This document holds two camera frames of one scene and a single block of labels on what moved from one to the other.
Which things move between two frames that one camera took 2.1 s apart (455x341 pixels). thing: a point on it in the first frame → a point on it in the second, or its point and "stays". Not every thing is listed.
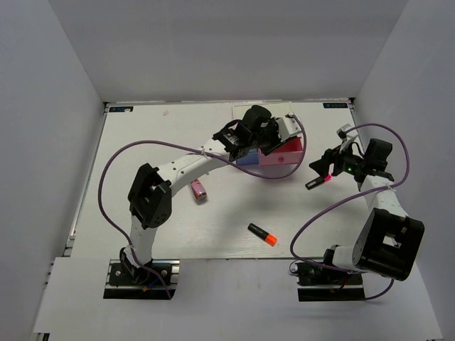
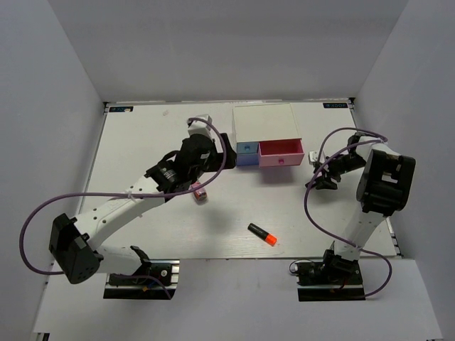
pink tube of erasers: (198, 192) stays
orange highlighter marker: (266, 237) stays
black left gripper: (273, 126) → (218, 160)
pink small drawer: (290, 152) stays
